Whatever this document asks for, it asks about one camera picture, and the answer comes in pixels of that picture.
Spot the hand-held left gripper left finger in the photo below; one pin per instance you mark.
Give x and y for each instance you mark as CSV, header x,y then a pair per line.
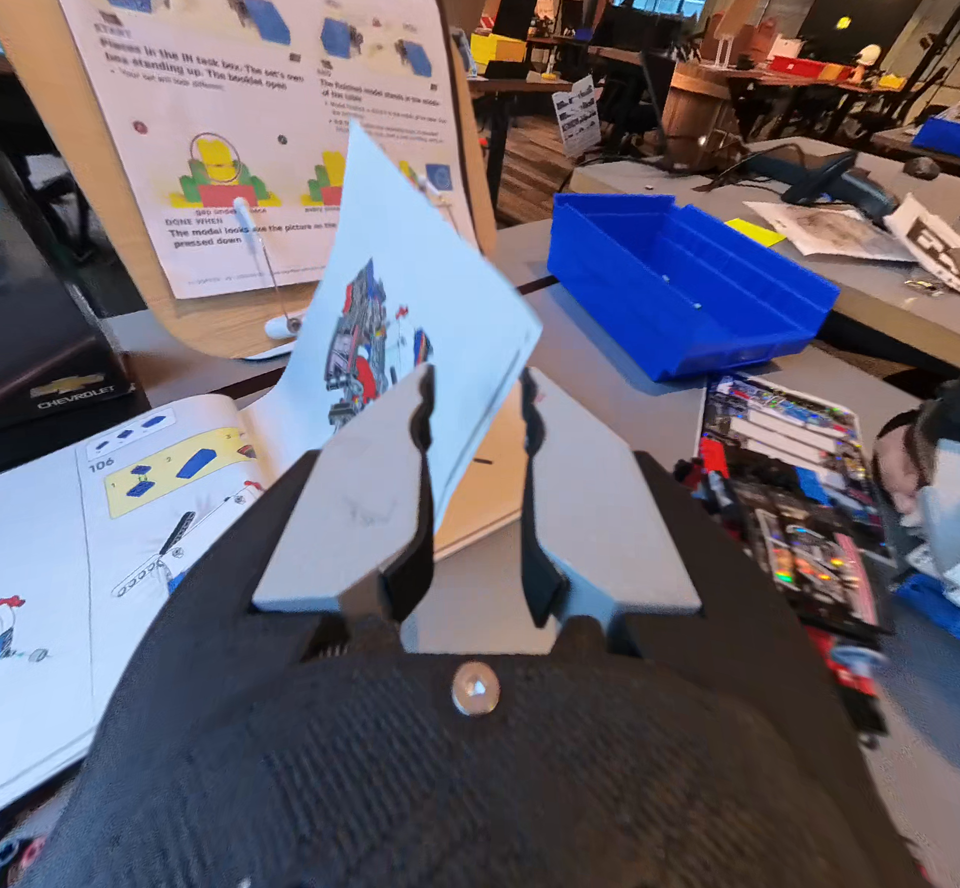
x,y
337,520

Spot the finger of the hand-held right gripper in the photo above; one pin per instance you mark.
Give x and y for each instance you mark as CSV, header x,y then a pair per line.
x,y
943,528

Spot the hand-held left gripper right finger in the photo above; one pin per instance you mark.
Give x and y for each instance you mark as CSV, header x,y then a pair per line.
x,y
615,528

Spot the blue and white brick assembly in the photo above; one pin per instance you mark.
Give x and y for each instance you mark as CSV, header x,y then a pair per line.
x,y
930,599

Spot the toy brick race car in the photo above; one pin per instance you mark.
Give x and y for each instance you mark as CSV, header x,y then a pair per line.
x,y
810,565

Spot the building instruction booklet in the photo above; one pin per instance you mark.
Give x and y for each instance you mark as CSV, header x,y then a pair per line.
x,y
112,528

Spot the task instruction sheet on stand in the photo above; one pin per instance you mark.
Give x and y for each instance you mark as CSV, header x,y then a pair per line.
x,y
225,333

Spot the holographic sticker sheet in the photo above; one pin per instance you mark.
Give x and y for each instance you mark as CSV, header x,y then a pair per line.
x,y
780,423

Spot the blue plastic bin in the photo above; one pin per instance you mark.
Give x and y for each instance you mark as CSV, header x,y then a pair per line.
x,y
937,136
675,348

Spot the printed paper sheet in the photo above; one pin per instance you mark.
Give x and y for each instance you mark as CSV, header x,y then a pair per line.
x,y
825,231

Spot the tiny loose toy pieces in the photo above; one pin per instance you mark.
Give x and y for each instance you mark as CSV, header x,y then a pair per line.
x,y
697,306

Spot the dark computer mouse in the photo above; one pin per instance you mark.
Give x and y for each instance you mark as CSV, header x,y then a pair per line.
x,y
921,167

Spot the black handheld device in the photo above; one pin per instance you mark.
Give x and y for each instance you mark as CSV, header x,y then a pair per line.
x,y
832,182

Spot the yellow paper note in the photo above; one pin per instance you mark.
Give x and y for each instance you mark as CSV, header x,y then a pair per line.
x,y
754,231

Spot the black toy set box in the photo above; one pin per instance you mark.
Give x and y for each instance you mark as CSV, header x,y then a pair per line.
x,y
52,348

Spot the red plastic bins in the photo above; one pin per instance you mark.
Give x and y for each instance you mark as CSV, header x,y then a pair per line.
x,y
806,68

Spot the black monitor with yellow dot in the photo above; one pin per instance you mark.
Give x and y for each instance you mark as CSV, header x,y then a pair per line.
x,y
862,25

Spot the printed sign card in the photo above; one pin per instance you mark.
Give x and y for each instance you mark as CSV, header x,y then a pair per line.
x,y
577,115

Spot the printed instruction sheet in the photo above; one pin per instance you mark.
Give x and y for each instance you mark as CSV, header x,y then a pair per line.
x,y
225,77

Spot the yellow plastic bin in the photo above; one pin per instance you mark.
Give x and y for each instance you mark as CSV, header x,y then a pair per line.
x,y
495,51

